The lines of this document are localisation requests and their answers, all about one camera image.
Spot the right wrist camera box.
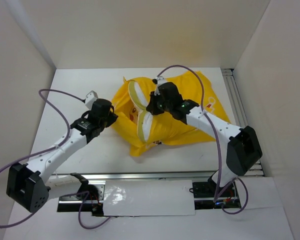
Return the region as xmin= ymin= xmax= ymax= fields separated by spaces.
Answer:
xmin=152 ymin=75 xmax=167 ymax=96

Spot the white cover plate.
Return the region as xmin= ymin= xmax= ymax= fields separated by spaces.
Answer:
xmin=103 ymin=179 xmax=196 ymax=217

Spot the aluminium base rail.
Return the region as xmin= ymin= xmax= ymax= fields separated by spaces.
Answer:
xmin=52 ymin=67 xmax=266 ymax=213

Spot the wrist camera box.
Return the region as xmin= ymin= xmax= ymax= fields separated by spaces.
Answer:
xmin=84 ymin=90 xmax=98 ymax=110
xmin=152 ymin=75 xmax=167 ymax=96

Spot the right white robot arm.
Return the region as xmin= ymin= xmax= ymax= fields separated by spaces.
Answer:
xmin=146 ymin=79 xmax=263 ymax=196

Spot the white pillow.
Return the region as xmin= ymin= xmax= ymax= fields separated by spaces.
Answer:
xmin=128 ymin=80 xmax=153 ymax=143

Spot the yellow pikachu pillowcase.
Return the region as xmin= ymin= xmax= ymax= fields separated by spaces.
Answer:
xmin=112 ymin=71 xmax=229 ymax=157

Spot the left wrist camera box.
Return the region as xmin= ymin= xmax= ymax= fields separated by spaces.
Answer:
xmin=84 ymin=90 xmax=98 ymax=110

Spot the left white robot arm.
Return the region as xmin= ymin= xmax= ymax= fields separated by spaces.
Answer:
xmin=6 ymin=98 xmax=118 ymax=213

